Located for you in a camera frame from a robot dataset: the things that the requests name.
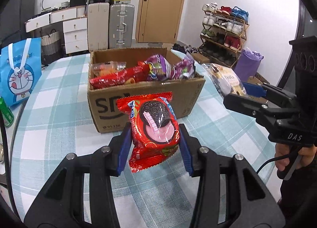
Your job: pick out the red triangular chip bag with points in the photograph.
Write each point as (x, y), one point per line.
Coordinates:
(137, 74)

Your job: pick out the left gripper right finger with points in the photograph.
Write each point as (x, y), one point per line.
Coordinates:
(248, 201)

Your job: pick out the silver suitcase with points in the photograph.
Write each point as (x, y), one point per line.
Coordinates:
(121, 21)

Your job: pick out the blue Doraemon tote bag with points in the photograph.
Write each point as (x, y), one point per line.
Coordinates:
(20, 70)

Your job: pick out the wooden shoe rack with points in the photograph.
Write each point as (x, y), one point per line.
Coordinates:
(224, 32)

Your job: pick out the purple white snack bag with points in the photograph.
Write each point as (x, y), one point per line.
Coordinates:
(185, 69)

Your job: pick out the orange bread packet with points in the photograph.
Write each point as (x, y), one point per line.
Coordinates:
(102, 69)

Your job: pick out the red Oreo cookie packet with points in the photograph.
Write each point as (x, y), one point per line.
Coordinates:
(155, 130)

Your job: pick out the wooden door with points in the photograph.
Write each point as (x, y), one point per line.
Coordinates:
(158, 21)

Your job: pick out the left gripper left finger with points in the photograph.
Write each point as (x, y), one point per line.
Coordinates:
(79, 193)

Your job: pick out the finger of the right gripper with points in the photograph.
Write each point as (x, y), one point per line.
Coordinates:
(252, 107)
(271, 93)

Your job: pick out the beige suitcase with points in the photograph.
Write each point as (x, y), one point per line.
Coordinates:
(98, 26)

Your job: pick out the black refrigerator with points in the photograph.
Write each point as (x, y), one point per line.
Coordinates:
(13, 19)

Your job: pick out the brown cardboard box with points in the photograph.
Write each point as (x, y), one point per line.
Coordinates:
(102, 102)

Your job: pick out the green soda can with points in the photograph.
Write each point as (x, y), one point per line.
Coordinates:
(7, 113)

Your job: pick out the woven laundry basket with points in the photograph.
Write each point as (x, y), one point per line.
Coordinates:
(51, 49)

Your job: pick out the clear pastry packet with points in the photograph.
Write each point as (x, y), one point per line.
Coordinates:
(225, 80)

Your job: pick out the cardboard box on floor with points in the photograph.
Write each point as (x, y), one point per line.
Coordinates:
(258, 80)

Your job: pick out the white drawer cabinet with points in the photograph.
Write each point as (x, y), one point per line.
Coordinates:
(74, 24)

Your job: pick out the purple rolled mat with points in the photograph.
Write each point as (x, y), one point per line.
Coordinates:
(248, 64)

